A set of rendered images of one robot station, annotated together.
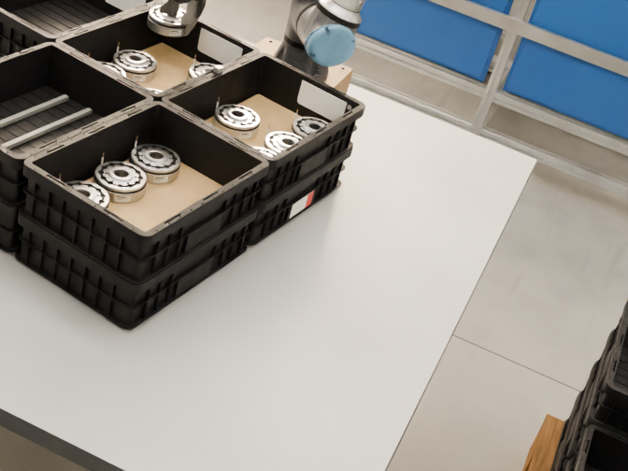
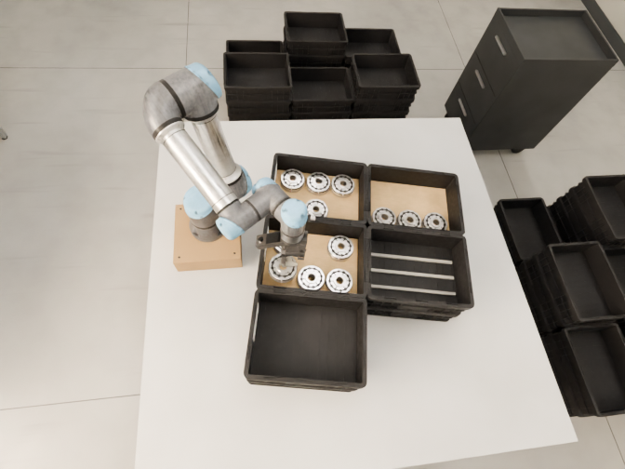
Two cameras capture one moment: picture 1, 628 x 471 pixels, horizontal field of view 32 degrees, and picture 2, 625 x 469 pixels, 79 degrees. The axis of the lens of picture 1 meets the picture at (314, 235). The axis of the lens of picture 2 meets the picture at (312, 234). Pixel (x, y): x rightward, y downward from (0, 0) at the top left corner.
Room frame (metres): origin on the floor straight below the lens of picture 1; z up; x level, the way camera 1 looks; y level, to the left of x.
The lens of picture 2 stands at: (2.54, 0.94, 2.22)
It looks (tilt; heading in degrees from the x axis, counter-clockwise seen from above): 63 degrees down; 239
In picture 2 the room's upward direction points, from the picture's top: 13 degrees clockwise
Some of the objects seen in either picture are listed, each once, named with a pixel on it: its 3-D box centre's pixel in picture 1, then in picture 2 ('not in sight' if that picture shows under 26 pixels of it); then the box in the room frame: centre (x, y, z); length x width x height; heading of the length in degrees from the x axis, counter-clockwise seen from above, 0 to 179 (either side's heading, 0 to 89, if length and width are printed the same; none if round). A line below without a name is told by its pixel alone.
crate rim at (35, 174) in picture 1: (151, 167); (414, 199); (1.75, 0.34, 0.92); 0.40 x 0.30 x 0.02; 157
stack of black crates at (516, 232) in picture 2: not in sight; (521, 235); (0.80, 0.45, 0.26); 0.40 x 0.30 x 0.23; 77
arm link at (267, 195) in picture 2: not in sight; (267, 199); (2.38, 0.36, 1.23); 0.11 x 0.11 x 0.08; 23
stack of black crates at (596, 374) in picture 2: not in sight; (581, 371); (0.97, 1.24, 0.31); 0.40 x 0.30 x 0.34; 77
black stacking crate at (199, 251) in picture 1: (139, 233); not in sight; (1.75, 0.34, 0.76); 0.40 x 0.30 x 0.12; 157
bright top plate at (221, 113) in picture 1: (237, 116); (315, 209); (2.14, 0.24, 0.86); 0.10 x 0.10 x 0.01
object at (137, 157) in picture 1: (155, 158); (384, 218); (1.87, 0.36, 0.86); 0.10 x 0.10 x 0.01
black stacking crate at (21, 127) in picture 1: (34, 121); (413, 271); (1.86, 0.61, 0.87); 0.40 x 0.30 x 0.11; 157
